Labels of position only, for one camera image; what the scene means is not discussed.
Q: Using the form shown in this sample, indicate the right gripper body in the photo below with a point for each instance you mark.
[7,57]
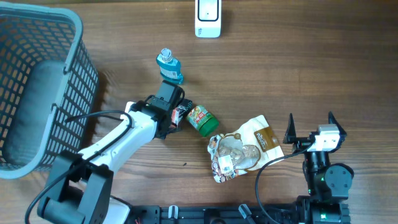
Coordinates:
[301,142]

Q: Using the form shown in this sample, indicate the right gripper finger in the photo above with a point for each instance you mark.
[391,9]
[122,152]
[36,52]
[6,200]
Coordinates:
[290,132]
[332,120]

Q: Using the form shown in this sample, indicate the red black snack packet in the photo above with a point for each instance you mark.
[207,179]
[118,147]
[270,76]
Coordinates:
[180,112]

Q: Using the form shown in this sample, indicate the blue mouthwash bottle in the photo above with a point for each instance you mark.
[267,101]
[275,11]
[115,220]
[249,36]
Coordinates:
[170,67]

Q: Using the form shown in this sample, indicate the green lidded jar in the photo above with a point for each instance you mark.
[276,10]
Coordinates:
[202,120]

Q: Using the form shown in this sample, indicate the beige snack bag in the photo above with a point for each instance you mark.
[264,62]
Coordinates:
[244,150]

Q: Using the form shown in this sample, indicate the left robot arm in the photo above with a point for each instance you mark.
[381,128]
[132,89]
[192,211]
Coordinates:
[78,188]

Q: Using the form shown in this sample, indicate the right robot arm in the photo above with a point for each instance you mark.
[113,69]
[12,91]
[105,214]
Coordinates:
[328,184]

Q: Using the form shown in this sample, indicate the white barcode scanner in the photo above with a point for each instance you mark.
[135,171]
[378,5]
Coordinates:
[208,18]

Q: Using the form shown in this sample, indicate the grey plastic shopping basket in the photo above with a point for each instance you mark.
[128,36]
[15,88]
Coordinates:
[46,76]

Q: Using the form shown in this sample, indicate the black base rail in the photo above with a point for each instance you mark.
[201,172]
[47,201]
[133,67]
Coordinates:
[214,214]

